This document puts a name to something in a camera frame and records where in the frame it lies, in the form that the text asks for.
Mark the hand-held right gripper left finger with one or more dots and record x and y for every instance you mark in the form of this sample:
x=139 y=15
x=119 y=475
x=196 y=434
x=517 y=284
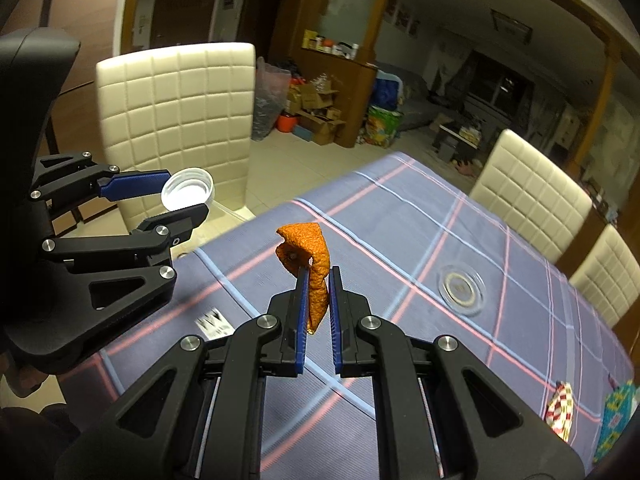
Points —
x=300 y=320

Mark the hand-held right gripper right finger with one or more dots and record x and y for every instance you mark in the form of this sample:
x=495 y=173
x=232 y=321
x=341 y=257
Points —
x=336 y=320

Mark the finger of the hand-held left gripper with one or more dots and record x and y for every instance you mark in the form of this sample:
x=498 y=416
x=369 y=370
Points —
x=170 y=227
x=135 y=185

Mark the white plastic cap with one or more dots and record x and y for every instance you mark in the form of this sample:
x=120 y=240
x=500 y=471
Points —
x=190 y=190

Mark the translucent plastic bin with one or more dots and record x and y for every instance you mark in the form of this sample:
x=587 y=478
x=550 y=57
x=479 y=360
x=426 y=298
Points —
x=227 y=210

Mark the orange peel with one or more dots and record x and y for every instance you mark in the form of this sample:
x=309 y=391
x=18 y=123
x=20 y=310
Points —
x=305 y=245

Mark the cream quilted chair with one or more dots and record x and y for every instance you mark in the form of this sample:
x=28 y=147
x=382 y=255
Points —
x=607 y=275
x=175 y=110
x=530 y=195

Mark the white black printed scrap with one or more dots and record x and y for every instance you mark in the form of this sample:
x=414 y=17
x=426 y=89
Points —
x=215 y=324

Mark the clear plastic dish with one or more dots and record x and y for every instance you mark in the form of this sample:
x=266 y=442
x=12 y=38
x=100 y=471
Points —
x=460 y=290

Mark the orange bucket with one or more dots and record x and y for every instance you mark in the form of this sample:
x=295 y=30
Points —
x=288 y=122

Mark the clear plastic bag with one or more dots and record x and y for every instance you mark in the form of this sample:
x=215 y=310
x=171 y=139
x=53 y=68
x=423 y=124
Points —
x=270 y=100

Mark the dark wooden door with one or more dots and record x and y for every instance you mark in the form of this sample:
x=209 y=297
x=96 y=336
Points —
x=182 y=10

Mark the open cardboard box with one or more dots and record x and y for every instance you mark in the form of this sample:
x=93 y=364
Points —
x=312 y=95
x=322 y=127

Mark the colourful printed bag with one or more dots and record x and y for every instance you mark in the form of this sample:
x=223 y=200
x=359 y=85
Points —
x=384 y=127

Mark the coffee table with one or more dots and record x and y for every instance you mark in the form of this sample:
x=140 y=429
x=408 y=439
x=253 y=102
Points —
x=457 y=137

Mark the wooden counter cabinet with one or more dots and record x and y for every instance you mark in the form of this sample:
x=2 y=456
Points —
x=357 y=90

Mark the grey sofa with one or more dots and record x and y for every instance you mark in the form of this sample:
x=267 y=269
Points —
x=425 y=105

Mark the blue bag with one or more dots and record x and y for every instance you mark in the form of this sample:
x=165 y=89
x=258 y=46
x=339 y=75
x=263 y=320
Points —
x=386 y=90

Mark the red white checkered wrapper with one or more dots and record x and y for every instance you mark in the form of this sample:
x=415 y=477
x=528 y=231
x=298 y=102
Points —
x=560 y=405

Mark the row of small bottles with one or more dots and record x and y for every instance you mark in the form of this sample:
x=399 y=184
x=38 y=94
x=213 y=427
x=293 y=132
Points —
x=330 y=45

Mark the window curtain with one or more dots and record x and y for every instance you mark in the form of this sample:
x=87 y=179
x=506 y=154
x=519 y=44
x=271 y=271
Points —
x=450 y=70

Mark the teal patterned packet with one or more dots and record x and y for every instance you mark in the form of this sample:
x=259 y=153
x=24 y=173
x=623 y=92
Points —
x=615 y=420

